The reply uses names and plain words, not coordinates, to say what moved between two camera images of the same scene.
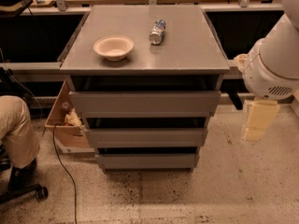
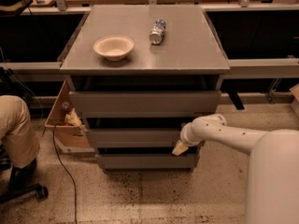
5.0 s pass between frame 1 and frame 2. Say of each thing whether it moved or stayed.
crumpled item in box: stayed
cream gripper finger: moved
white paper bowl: stayed
